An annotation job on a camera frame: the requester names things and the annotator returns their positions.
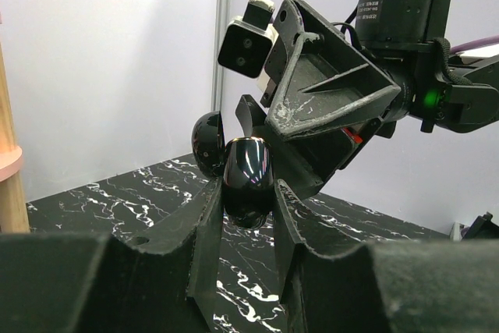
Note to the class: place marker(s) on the black earbud charging case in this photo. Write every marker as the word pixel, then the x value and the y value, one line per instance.
pixel 244 164

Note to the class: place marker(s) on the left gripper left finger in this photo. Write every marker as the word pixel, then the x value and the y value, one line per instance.
pixel 161 280

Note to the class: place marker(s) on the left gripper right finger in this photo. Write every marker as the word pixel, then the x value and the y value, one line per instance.
pixel 331 282

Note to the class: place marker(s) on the pink three-tier wooden shelf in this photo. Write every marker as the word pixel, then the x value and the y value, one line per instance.
pixel 14 216

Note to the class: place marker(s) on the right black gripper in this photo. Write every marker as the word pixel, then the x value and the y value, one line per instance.
pixel 326 98

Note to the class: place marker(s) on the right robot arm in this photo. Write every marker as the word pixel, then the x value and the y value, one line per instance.
pixel 447 92

